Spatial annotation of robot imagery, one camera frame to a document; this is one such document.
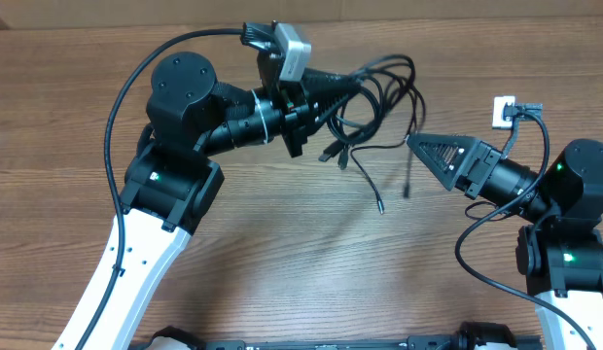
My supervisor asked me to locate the black usb cable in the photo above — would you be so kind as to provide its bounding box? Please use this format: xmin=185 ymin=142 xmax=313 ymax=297
xmin=318 ymin=53 xmax=417 ymax=171

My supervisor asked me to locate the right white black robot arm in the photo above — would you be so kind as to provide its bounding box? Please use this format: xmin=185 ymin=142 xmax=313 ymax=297
xmin=407 ymin=134 xmax=603 ymax=349

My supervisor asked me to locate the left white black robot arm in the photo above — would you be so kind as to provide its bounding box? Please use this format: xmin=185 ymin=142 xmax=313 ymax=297
xmin=56 ymin=52 xmax=361 ymax=349

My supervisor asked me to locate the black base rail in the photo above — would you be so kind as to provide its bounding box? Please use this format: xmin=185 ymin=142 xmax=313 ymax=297
xmin=130 ymin=321 xmax=544 ymax=350

